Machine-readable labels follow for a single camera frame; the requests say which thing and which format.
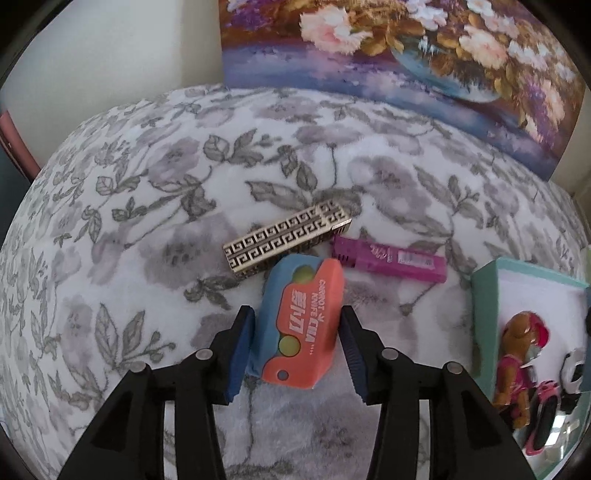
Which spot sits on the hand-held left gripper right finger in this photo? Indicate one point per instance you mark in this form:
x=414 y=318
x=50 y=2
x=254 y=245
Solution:
x=353 y=357

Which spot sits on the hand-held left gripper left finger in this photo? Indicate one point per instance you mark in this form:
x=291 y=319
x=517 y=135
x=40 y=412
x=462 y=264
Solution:
x=240 y=353

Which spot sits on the orange and blue toy knife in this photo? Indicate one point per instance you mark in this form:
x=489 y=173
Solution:
x=300 y=323

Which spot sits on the teal box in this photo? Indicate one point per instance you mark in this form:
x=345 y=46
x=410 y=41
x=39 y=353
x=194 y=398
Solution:
x=485 y=323

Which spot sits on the pink toy dog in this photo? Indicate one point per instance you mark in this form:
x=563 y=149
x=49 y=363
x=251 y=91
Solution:
x=515 y=369

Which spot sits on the pink sunglasses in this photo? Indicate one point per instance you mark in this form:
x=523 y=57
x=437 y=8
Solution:
x=542 y=415

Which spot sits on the white wristwatch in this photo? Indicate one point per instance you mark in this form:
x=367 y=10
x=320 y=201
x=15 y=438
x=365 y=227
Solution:
x=572 y=374

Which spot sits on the pink lighter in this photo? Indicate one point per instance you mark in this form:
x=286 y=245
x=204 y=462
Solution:
x=392 y=258

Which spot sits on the gold patterned lighter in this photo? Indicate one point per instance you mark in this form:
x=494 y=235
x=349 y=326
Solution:
x=286 y=237

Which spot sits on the grey floral blanket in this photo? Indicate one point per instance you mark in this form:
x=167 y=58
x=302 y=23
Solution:
x=138 y=230

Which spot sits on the floral painting wall poster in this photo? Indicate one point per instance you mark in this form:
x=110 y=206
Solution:
x=392 y=69

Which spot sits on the reddish wooden frame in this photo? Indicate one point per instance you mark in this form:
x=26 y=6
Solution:
x=18 y=138

